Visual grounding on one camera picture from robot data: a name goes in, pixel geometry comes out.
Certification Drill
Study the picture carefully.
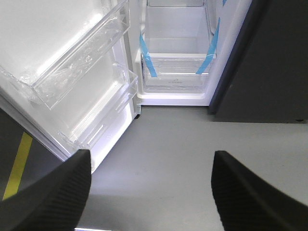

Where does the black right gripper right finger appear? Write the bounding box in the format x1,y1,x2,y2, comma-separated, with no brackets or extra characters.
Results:
211,151,308,231

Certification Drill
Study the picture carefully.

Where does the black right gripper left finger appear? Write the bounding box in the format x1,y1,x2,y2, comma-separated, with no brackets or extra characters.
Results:
0,150,91,231

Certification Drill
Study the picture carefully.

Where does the dark grey fridge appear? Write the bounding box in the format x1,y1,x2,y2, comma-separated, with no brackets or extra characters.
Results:
0,0,308,174

